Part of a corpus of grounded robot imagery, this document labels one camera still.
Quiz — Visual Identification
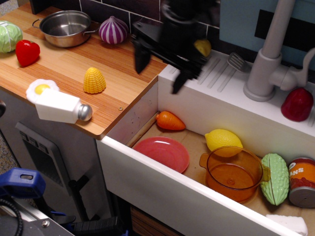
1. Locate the blue clamp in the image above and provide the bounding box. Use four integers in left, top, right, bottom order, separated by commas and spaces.
0, 168, 46, 199

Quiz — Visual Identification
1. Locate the yellow toy potato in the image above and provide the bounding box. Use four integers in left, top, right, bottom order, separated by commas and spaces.
194, 39, 212, 57

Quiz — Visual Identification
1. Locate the white salt shaker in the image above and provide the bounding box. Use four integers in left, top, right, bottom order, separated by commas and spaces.
35, 88, 93, 124

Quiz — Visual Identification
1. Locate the toy fried egg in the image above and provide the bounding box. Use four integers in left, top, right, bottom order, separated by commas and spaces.
26, 79, 60, 103

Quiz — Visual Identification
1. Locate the pink plastic plate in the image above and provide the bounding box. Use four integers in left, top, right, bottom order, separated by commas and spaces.
133, 136, 190, 173

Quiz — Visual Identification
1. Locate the black cable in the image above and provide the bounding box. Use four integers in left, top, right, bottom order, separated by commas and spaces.
0, 198, 24, 236

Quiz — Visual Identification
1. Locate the transparent orange plastic pot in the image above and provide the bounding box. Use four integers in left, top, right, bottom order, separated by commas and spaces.
199, 146, 271, 203

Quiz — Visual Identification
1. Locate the grey toy spatula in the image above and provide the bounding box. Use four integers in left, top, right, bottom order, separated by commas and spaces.
227, 52, 252, 73

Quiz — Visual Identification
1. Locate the white toy sink basin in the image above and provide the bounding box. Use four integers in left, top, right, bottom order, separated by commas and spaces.
97, 51, 315, 236

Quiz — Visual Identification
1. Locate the purple striped toy onion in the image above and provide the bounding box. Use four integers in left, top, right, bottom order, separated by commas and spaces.
99, 16, 128, 44

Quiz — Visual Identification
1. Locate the grey toy faucet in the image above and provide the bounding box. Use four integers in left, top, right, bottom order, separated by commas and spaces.
243, 0, 315, 102

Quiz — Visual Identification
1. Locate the red toy beans can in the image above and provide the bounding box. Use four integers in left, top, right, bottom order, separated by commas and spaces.
288, 157, 315, 208

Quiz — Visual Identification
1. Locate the green toy cabbage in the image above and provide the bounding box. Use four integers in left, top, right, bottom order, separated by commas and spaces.
0, 20, 23, 53

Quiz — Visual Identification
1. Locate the yellow toy corn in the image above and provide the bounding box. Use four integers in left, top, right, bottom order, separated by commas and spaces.
83, 67, 106, 94

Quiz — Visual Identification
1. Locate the grey toy oven door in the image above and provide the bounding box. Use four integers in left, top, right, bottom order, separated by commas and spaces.
16, 122, 71, 196

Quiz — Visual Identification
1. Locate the stainless steel pot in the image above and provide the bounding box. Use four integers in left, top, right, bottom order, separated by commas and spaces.
32, 10, 100, 48

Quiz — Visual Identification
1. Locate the yellow toy lemon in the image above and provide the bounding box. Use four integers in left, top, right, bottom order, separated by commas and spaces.
204, 129, 243, 157

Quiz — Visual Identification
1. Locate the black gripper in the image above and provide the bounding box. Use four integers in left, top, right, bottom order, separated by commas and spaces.
132, 19, 207, 94

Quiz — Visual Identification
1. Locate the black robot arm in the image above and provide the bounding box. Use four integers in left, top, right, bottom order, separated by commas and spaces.
132, 0, 216, 94

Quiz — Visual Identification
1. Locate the red toy pepper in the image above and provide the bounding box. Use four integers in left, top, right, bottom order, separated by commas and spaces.
281, 88, 314, 122

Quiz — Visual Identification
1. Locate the green toy bitter gourd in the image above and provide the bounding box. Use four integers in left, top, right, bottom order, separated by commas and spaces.
260, 153, 289, 206

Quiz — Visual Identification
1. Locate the orange toy carrot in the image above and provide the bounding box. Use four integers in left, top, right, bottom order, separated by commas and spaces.
156, 111, 186, 130

